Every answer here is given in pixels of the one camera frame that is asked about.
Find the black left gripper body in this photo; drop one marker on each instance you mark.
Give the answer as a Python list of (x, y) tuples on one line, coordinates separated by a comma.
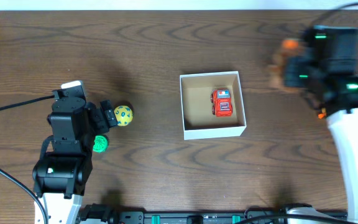
[(105, 115)]

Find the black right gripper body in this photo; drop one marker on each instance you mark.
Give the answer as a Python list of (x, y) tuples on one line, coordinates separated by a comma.
[(301, 74)]

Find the brown plush capybara toy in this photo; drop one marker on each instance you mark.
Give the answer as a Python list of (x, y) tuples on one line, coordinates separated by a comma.
[(288, 48)]

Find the red toy fire truck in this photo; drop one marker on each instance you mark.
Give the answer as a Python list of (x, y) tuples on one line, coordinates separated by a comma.
[(221, 100)]

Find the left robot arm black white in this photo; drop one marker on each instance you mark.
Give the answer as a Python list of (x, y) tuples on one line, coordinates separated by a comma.
[(65, 163)]

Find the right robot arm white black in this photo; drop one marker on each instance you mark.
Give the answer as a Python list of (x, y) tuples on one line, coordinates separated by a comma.
[(327, 68)]

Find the yellow ball blue letters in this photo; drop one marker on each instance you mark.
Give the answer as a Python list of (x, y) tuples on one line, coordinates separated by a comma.
[(124, 115)]

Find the green round toy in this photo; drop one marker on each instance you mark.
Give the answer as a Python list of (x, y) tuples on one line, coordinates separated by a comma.
[(101, 143)]

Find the orange rubber duck toy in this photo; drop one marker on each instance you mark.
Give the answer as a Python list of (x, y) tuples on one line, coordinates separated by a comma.
[(322, 114)]

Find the white cardboard box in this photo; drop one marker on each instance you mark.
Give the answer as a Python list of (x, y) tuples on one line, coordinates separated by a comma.
[(196, 106)]

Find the black rail bottom edge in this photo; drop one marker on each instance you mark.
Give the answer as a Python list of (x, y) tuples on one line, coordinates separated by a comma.
[(96, 213)]

